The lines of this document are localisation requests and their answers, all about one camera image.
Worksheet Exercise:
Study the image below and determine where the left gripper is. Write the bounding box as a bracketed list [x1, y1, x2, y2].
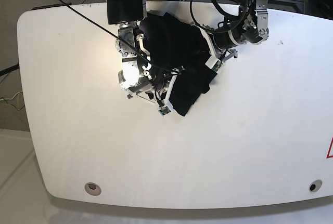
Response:
[213, 32, 238, 62]

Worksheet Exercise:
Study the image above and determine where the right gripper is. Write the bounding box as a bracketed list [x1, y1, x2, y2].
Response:
[126, 78, 171, 104]

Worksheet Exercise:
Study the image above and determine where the black T-shirt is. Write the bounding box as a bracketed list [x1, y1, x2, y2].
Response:
[139, 13, 216, 116]

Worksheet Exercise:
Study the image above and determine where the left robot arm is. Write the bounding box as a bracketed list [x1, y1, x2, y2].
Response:
[189, 0, 269, 62]

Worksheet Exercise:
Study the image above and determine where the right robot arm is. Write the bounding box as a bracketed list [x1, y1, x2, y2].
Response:
[107, 0, 163, 106]

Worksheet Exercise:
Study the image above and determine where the table grommet hole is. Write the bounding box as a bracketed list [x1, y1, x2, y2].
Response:
[309, 180, 323, 192]
[84, 182, 101, 196]

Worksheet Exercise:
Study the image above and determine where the red triangle sticker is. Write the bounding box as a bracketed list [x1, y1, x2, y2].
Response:
[326, 138, 333, 159]

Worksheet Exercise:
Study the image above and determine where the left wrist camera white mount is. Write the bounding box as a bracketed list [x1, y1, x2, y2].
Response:
[191, 22, 239, 74]

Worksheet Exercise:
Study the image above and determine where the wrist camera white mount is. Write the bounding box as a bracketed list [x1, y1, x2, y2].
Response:
[155, 66, 185, 117]
[191, 22, 239, 74]

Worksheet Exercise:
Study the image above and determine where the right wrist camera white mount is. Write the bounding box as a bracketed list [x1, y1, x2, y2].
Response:
[155, 66, 185, 117]

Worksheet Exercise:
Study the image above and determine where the yellow cable on floor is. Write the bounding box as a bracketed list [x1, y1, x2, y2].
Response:
[0, 90, 24, 111]

